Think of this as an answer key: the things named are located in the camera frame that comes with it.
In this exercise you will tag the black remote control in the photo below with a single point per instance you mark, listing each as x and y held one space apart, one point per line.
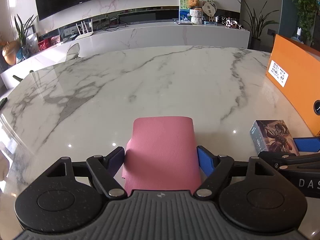
3 102

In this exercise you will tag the brown teddy bear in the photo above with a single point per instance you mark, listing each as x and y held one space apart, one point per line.
193 3

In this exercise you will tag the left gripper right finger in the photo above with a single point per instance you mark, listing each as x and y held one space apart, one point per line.
217 169

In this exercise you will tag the black toy vehicle model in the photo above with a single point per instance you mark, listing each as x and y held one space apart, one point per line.
232 23

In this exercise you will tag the illustrated card box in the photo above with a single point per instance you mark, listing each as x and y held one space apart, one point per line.
272 136

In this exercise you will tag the blue landscape picture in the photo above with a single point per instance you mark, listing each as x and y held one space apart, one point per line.
184 16

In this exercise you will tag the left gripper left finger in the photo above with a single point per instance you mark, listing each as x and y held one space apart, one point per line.
103 169

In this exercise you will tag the hanging pothos plant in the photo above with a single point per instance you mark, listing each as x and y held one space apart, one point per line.
307 10

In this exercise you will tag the white wifi router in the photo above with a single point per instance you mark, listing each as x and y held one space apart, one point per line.
85 29

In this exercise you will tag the small white chair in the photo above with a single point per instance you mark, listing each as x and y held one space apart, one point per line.
73 52

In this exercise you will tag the round paper fan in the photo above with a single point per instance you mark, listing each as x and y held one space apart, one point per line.
209 8

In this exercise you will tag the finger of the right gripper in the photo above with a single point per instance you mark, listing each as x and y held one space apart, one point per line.
308 144

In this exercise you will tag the orange cardboard box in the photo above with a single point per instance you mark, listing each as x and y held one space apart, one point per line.
294 69

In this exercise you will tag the potted orchid plant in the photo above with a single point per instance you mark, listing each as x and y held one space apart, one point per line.
257 22

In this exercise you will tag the golden acorn vase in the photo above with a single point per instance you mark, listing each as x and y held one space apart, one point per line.
9 55

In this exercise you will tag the left potted green plant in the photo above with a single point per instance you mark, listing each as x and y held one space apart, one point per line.
25 51

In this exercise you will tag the blue water jug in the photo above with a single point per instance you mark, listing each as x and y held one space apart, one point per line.
298 36

